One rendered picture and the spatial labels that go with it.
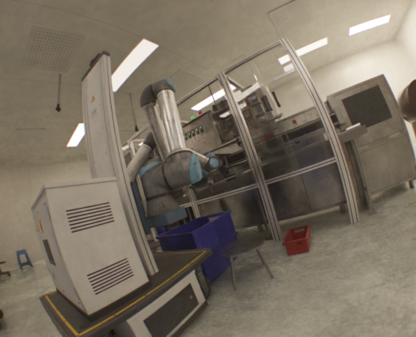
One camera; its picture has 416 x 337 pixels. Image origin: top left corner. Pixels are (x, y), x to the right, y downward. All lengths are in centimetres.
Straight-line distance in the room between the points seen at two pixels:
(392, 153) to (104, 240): 225
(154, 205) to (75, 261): 50
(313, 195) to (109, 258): 182
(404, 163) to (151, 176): 216
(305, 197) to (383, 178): 85
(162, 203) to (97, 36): 213
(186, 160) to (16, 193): 550
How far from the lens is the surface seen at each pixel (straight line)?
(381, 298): 97
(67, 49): 267
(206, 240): 143
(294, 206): 208
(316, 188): 202
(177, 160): 98
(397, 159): 213
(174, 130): 107
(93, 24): 246
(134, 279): 87
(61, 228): 74
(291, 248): 150
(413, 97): 221
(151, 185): 101
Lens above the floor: 67
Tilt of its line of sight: 6 degrees up
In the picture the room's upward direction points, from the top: 18 degrees counter-clockwise
